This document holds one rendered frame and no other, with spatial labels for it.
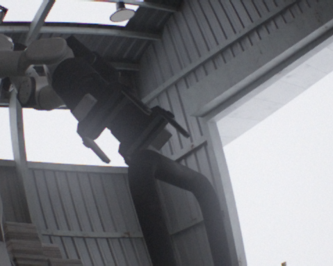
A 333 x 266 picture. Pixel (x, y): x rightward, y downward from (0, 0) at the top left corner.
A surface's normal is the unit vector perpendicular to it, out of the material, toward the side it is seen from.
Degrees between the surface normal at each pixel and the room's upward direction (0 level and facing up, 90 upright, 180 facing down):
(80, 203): 90
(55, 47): 78
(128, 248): 90
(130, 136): 90
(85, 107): 115
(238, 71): 90
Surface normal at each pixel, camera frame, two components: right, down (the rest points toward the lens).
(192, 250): -0.76, -0.04
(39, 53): -0.09, -0.52
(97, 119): 0.65, 0.62
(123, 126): -0.40, -0.22
